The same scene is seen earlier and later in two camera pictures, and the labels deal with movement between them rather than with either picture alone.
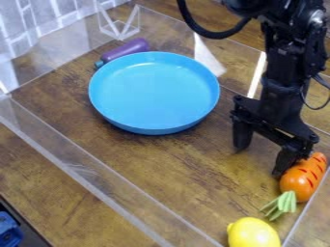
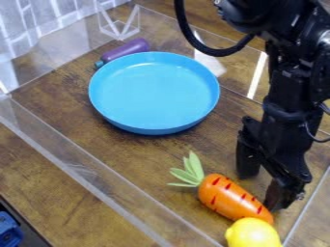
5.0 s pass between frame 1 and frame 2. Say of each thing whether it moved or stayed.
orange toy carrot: moved
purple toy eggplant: stayed
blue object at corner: stayed
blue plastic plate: stayed
